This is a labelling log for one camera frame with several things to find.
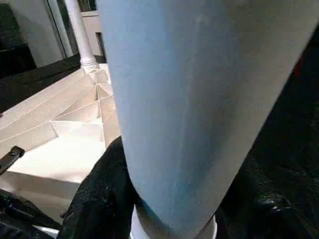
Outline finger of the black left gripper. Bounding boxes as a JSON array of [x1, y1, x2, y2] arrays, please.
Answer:
[[0, 146, 25, 175]]

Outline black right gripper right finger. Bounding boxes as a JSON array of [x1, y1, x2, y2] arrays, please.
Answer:
[[215, 152, 319, 239]]

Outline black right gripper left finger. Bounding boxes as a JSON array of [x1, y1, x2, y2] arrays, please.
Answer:
[[59, 136, 141, 239]]

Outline white plastic table leg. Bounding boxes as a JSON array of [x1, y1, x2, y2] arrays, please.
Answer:
[[64, 0, 101, 71], [95, 0, 319, 239]]

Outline black work mat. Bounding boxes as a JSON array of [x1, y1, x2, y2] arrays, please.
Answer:
[[0, 24, 319, 239]]

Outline white glass-door cabinet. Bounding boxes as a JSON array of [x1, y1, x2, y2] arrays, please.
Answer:
[[80, 10, 106, 56]]

